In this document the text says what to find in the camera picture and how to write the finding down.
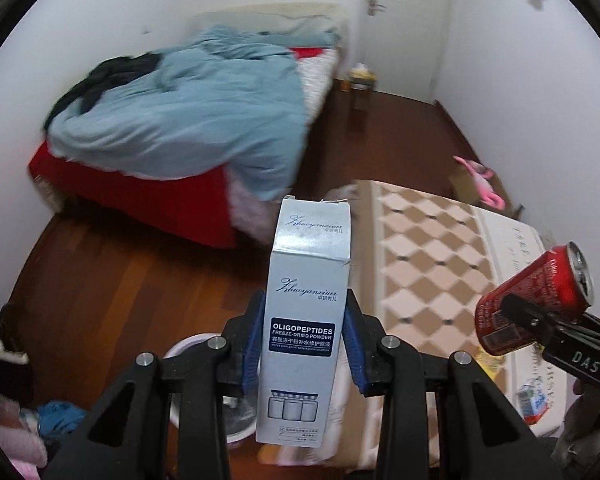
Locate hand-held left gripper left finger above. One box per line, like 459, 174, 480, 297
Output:
42, 290, 267, 480

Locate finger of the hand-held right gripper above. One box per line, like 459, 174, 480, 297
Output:
500, 294, 600, 357

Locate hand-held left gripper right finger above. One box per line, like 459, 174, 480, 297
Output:
344, 289, 565, 480

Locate red soda can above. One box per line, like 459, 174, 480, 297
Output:
474, 241, 595, 356

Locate white and blue carton box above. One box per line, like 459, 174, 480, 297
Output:
256, 195, 354, 448

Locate white bowl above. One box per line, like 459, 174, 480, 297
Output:
162, 334, 261, 447

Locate small blue orange packet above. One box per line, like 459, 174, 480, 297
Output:
516, 381, 554, 424

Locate pale pink sheet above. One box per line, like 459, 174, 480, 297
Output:
226, 164, 282, 239

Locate pink plastic item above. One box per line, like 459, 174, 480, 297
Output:
453, 155, 507, 211

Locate small cardboard box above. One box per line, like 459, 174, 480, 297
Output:
446, 165, 487, 206

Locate bed with blue duvet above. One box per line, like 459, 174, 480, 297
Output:
27, 2, 348, 251

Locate blue cloth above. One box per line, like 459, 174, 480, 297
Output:
36, 399, 89, 437

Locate light blue blanket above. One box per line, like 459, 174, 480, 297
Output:
44, 25, 309, 197

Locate pink fluffy cloth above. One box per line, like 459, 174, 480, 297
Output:
0, 394, 49, 480

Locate dark clothes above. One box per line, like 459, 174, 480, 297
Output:
54, 52, 162, 117

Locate white door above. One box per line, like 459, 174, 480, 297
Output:
356, 0, 462, 93

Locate pale pillow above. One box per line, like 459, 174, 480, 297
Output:
186, 2, 347, 47

